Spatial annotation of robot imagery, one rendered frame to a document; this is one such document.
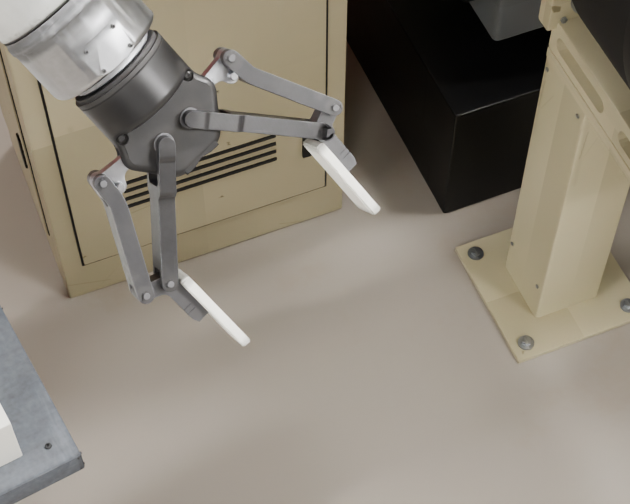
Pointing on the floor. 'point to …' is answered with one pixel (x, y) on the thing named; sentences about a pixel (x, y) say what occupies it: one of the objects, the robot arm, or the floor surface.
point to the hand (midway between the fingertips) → (296, 263)
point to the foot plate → (594, 317)
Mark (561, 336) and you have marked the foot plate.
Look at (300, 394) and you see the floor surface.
